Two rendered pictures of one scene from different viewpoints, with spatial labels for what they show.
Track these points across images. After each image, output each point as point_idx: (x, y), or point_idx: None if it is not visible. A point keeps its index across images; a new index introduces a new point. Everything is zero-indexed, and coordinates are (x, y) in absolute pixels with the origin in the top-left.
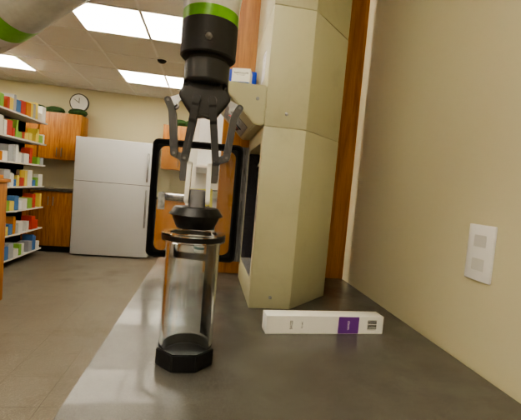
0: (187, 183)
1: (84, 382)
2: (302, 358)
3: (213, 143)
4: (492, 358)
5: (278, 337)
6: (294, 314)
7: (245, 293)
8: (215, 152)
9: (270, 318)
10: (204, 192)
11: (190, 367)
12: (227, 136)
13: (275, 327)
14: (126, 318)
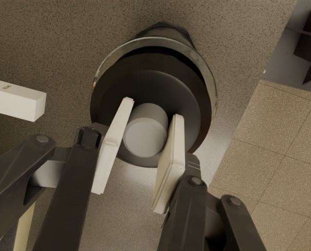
0: (177, 133)
1: (272, 37)
2: (25, 15)
3: (78, 187)
4: None
5: (33, 77)
6: None
7: (31, 212)
8: (80, 163)
9: (32, 97)
10: (130, 120)
11: (166, 22)
12: None
13: (30, 92)
14: (202, 178)
